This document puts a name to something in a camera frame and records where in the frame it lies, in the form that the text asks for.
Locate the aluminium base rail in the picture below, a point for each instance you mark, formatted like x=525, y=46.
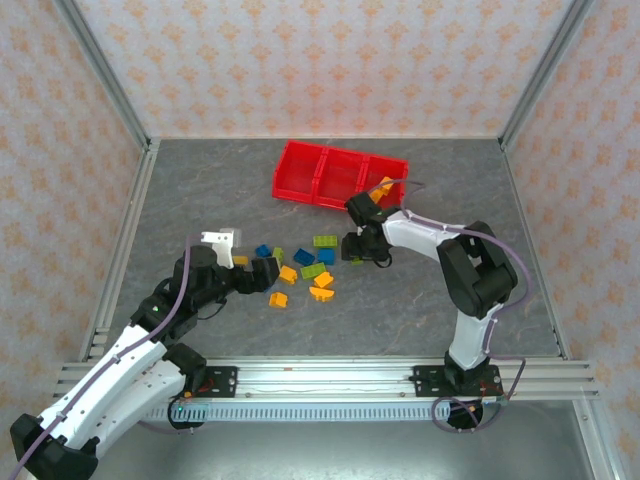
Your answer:
x=325, y=380

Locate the aluminium corner post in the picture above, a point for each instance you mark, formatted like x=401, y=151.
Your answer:
x=547, y=75
x=102, y=75

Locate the orange lego brick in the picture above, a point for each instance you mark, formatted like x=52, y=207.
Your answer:
x=241, y=260
x=287, y=274
x=324, y=280
x=321, y=294
x=385, y=182
x=278, y=299
x=376, y=194

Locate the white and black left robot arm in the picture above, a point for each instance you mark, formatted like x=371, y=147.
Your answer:
x=100, y=400

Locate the blue lego brick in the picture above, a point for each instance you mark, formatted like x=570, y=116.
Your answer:
x=263, y=250
x=326, y=256
x=303, y=256

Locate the aluminium side rail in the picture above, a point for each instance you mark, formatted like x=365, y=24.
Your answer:
x=120, y=250
x=537, y=250

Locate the aluminium frame leg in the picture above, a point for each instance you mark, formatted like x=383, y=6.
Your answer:
x=597, y=440

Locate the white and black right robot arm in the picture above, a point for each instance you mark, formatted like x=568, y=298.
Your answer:
x=470, y=340

